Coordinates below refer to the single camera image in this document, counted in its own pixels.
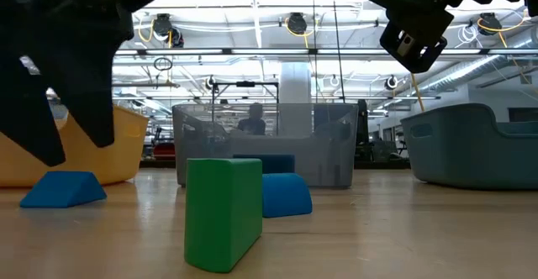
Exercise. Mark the grey translucent plastic bin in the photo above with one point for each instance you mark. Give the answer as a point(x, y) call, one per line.
point(328, 161)

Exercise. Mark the white column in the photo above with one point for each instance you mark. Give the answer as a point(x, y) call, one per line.
point(294, 85)

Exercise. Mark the black camera rig frame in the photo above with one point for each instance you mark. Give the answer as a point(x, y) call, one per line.
point(246, 84)

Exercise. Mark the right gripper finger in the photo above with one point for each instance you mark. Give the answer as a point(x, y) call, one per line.
point(391, 1)

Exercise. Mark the blue long block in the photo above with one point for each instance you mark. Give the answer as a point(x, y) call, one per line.
point(277, 163)

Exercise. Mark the dark wall screen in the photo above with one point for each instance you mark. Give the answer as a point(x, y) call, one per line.
point(523, 114)

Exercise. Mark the blue wedge block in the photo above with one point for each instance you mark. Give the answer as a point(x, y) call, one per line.
point(63, 191)

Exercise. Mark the person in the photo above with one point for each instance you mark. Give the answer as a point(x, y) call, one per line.
point(252, 125)

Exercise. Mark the green rectangular block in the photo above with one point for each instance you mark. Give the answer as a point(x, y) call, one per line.
point(223, 216)

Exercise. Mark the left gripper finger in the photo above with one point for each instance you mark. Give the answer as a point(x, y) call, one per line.
point(25, 111)
point(88, 102)

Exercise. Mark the long ceiling light strip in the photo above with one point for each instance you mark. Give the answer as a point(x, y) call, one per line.
point(185, 52)

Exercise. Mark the silver ventilation duct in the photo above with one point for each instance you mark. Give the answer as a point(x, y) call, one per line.
point(471, 71)

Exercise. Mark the blue rounded block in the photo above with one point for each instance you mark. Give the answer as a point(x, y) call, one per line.
point(288, 195)

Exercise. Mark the red cart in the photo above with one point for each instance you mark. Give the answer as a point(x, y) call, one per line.
point(164, 150)

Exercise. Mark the yellow plastic bin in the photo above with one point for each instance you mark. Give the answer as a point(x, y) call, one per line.
point(122, 153)

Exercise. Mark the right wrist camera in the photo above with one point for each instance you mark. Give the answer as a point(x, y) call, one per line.
point(414, 50)

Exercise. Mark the teal plastic bin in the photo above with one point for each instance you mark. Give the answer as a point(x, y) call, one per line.
point(462, 157)

